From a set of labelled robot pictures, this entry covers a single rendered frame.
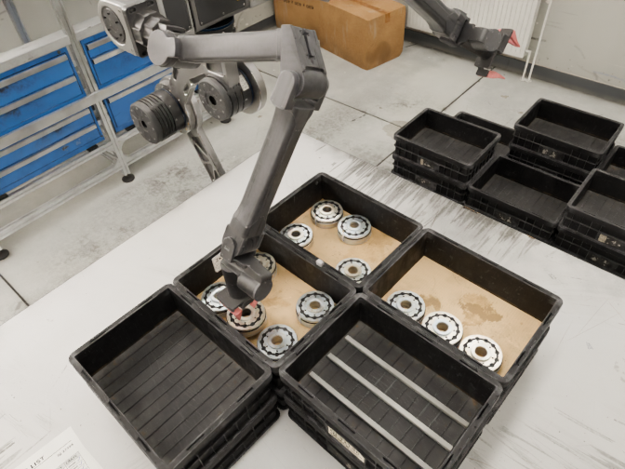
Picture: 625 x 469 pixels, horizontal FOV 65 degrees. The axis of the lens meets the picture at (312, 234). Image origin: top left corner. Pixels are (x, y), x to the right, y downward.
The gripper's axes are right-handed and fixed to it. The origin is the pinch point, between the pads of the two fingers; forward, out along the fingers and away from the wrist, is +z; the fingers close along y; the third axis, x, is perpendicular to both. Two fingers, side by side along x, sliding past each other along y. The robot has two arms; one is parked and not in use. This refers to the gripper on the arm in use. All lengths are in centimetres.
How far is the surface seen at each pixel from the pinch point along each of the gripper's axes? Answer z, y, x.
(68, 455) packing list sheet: 19, -51, 12
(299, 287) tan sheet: 6.4, 18.0, -1.6
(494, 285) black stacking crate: 2, 51, -42
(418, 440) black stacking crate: 5, 5, -51
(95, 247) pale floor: 93, 5, 151
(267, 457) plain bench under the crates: 18.3, -18.0, -24.8
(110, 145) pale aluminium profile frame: 66, 47, 189
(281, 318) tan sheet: 6.1, 7.0, -5.4
